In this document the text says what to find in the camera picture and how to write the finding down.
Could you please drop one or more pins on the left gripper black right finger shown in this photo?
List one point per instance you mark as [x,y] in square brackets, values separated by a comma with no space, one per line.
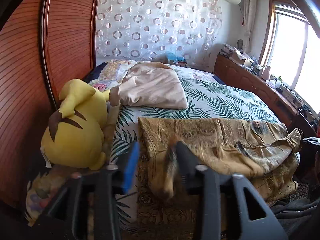
[190,168]

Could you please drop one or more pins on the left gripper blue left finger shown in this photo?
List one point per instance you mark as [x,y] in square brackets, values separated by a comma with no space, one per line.
[128,163]

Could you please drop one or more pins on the golden brown patterned garment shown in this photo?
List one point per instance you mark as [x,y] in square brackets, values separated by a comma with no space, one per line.
[265,153]

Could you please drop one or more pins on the brown wooden sideboard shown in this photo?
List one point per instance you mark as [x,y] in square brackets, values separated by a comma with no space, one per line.
[234,75]

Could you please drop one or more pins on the yellow Pikachu plush toy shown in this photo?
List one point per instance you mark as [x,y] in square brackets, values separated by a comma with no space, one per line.
[74,135]

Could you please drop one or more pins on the palm leaf bed sheet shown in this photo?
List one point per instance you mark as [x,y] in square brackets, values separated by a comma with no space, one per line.
[200,99]

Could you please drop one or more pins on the folded beige garment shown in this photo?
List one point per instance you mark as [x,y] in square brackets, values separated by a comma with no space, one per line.
[150,84]

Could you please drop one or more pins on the floral quilt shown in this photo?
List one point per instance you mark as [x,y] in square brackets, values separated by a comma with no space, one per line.
[112,72]

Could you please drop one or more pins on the wooden framed window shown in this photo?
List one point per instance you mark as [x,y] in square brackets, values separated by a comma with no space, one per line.
[291,49]

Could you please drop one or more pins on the open cardboard box on sideboard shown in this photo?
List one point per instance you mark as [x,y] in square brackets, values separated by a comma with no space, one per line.
[241,58]

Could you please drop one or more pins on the circle pattern sheer curtain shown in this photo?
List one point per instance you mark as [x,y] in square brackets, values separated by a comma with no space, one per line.
[152,29]

